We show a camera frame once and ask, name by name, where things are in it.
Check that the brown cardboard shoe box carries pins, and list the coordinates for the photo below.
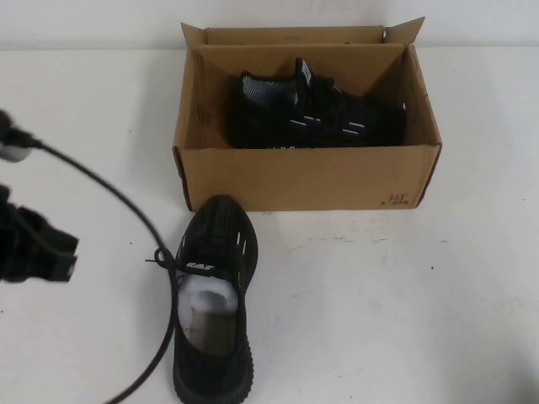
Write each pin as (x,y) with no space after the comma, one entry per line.
(295,181)

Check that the white paper shoe stuffing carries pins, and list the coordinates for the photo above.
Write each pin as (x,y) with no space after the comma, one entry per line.
(227,290)

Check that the black sneaker with white stuffing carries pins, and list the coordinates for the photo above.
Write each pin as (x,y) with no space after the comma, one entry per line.
(210,336)

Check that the black sneaker with grey lining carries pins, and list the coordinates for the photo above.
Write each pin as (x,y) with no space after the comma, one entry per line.
(273,118)

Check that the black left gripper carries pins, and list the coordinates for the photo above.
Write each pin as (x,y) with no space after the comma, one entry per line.
(21,240)

